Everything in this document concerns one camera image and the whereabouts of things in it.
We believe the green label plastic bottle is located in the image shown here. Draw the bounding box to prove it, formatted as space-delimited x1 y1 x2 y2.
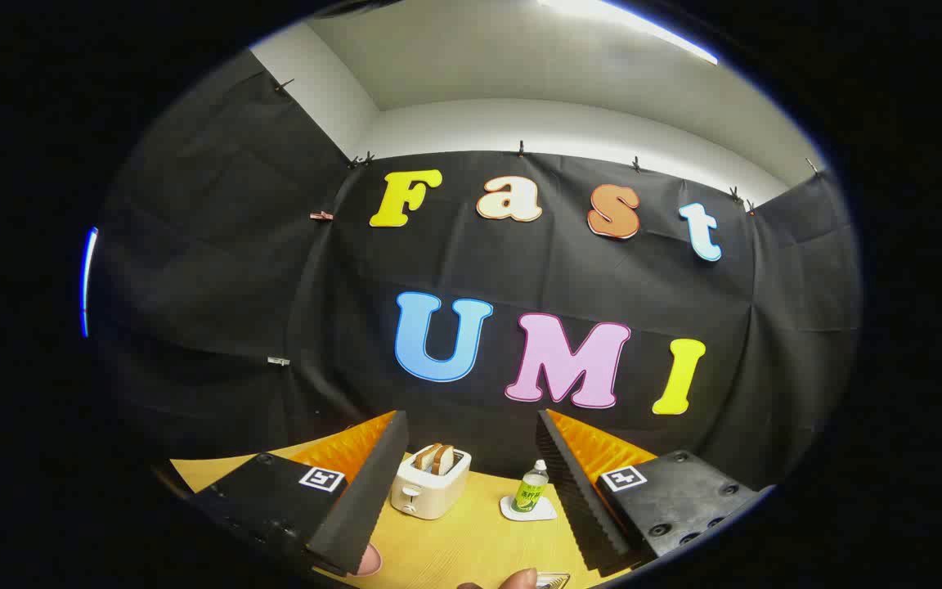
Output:
512 459 550 514

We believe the white square coaster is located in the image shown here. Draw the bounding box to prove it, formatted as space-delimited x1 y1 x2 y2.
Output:
500 494 558 523

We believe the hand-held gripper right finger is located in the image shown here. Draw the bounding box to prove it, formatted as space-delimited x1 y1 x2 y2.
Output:
535 407 776 573

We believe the white toaster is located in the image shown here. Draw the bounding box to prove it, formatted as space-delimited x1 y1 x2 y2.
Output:
390 448 473 521

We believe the pink round plate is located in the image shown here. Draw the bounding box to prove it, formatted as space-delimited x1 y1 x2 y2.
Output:
347 542 383 578

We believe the black backdrop cloth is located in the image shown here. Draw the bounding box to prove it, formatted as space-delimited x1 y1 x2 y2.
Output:
91 49 863 492

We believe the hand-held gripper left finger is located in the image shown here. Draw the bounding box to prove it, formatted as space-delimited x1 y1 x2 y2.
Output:
189 409 410 578

